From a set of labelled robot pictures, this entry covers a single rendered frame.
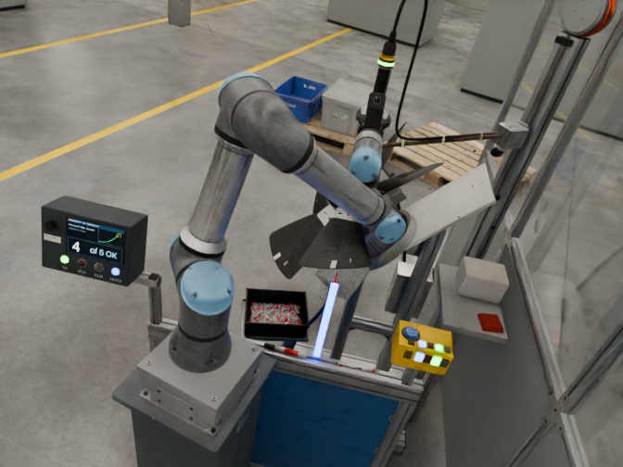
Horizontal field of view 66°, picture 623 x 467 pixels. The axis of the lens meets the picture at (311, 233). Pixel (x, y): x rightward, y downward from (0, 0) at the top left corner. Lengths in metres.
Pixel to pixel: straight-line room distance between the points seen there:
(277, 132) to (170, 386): 0.63
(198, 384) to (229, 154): 0.53
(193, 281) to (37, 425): 1.58
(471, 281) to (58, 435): 1.85
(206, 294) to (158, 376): 0.24
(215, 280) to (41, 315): 1.95
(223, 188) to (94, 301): 1.98
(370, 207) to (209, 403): 0.57
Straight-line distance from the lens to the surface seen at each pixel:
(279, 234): 1.81
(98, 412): 2.51
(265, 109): 0.92
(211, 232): 1.13
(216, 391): 1.17
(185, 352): 1.18
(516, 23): 6.96
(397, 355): 1.45
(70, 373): 2.67
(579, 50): 1.89
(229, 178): 1.07
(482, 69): 7.10
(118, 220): 1.41
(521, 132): 1.89
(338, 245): 1.51
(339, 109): 4.60
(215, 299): 1.06
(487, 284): 1.96
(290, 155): 0.92
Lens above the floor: 2.09
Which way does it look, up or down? 37 degrees down
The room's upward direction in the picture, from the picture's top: 11 degrees clockwise
